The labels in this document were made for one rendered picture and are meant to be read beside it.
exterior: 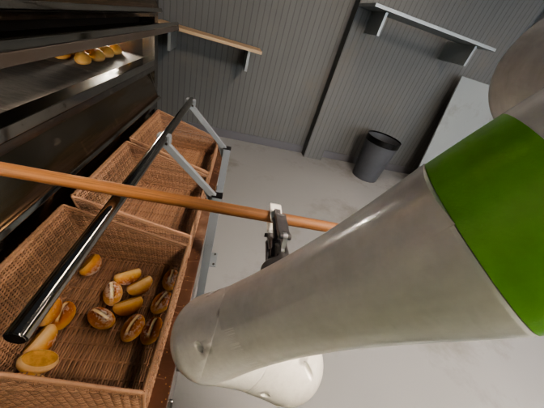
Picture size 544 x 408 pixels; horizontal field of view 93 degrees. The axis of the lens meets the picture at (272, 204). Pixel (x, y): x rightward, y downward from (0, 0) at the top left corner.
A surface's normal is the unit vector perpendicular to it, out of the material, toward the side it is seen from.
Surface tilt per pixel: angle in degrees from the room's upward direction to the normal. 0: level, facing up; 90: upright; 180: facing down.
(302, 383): 51
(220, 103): 90
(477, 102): 78
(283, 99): 90
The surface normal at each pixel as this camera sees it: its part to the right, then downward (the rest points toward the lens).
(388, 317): -0.51, 0.40
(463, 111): 0.17, 0.43
